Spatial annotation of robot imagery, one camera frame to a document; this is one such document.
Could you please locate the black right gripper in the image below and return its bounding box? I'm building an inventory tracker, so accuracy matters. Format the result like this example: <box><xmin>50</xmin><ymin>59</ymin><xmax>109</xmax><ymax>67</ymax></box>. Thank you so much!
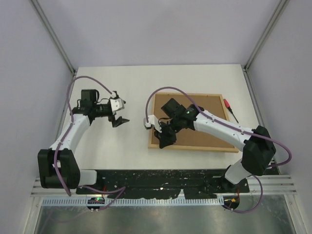
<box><xmin>155</xmin><ymin>117</ymin><xmax>182</xmax><ymax>148</ymax></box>

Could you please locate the wooden picture frame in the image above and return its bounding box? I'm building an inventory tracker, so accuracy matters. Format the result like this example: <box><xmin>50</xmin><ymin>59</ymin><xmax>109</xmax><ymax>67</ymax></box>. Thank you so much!
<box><xmin>145</xmin><ymin>92</ymin><xmax>244</xmax><ymax>153</ymax></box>

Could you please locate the red handled screwdriver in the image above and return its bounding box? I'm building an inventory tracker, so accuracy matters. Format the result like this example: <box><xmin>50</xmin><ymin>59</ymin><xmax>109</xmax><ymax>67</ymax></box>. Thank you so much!
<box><xmin>223</xmin><ymin>98</ymin><xmax>239</xmax><ymax>123</ymax></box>

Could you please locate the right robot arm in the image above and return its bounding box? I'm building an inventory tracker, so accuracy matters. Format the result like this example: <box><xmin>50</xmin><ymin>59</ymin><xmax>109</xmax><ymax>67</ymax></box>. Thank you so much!
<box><xmin>145</xmin><ymin>98</ymin><xmax>276</xmax><ymax>192</ymax></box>

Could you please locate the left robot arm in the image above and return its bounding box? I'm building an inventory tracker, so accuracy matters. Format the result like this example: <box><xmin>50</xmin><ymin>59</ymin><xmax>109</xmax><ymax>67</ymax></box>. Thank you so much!
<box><xmin>38</xmin><ymin>89</ymin><xmax>128</xmax><ymax>194</ymax></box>

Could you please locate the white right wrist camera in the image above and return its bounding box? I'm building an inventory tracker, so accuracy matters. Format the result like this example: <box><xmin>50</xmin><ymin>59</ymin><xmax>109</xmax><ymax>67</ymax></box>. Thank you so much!
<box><xmin>143</xmin><ymin>115</ymin><xmax>162</xmax><ymax>133</ymax></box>

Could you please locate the black speckled base plate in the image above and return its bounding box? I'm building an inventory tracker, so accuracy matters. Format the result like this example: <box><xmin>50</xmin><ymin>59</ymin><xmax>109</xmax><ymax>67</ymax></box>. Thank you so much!
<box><xmin>76</xmin><ymin>168</ymin><xmax>251</xmax><ymax>199</ymax></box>

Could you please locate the white slotted cable duct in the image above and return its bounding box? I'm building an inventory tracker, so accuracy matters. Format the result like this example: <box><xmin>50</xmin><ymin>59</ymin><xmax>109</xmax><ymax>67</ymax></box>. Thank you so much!
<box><xmin>41</xmin><ymin>196</ymin><xmax>224</xmax><ymax>207</ymax></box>

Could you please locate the aluminium rail across front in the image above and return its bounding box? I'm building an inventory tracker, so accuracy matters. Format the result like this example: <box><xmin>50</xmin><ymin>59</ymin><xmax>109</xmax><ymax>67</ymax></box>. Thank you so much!
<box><xmin>31</xmin><ymin>175</ymin><xmax>297</xmax><ymax>197</ymax></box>

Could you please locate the left aluminium corner post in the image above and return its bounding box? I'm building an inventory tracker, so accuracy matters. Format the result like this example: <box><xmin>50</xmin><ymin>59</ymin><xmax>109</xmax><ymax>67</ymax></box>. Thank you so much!
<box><xmin>29</xmin><ymin>0</ymin><xmax>76</xmax><ymax>76</ymax></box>

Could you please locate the aluminium corner post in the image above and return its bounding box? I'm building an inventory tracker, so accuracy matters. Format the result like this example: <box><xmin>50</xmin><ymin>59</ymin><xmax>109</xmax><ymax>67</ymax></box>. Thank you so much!
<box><xmin>243</xmin><ymin>0</ymin><xmax>290</xmax><ymax>73</ymax></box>
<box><xmin>29</xmin><ymin>0</ymin><xmax>76</xmax><ymax>76</ymax></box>

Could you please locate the right aluminium corner post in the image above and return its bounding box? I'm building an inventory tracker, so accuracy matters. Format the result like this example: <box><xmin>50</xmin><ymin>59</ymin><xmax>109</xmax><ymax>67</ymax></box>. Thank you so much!
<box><xmin>243</xmin><ymin>0</ymin><xmax>290</xmax><ymax>73</ymax></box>

